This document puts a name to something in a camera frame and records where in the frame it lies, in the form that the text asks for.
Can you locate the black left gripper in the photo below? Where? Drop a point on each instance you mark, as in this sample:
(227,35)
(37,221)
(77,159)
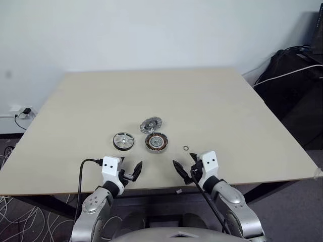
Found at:
(123,177)

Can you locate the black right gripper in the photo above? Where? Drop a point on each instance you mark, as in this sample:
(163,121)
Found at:
(196,170)

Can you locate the silver rotor with black rim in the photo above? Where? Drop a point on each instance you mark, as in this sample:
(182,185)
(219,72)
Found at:
(123,141)

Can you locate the stator with copper windings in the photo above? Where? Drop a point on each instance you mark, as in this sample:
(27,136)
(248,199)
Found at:
(156,143)

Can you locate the grey motor cover plate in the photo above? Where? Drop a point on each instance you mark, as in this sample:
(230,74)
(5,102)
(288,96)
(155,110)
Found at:
(151,124)

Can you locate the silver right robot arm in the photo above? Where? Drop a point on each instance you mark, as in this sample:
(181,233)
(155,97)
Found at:
(232,201)

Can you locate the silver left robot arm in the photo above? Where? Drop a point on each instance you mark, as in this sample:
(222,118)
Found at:
(96,201)

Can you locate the small white clip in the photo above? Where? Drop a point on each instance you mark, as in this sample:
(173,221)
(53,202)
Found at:
(179,191)

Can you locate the silver robot torso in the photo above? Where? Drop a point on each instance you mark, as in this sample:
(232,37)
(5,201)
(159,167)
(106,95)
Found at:
(174,234)

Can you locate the black power adapter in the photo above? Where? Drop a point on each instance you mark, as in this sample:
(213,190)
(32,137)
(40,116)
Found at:
(26,111)

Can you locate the black equipment case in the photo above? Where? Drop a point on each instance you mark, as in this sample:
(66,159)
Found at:
(290,100)

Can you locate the clear tape piece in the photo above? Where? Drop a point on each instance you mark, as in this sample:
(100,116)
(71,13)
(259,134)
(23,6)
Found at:
(317,172)

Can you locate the black laptop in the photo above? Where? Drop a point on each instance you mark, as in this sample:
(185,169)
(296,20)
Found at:
(318,27)

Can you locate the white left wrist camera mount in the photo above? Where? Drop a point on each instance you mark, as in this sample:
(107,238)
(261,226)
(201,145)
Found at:
(111,166)

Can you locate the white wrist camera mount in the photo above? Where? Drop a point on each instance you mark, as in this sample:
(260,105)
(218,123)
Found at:
(209,161)
(111,166)

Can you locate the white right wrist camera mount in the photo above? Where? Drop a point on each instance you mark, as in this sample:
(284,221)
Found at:
(209,161)

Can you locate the white wall socket strip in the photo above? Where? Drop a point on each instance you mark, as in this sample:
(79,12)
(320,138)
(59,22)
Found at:
(17,109)

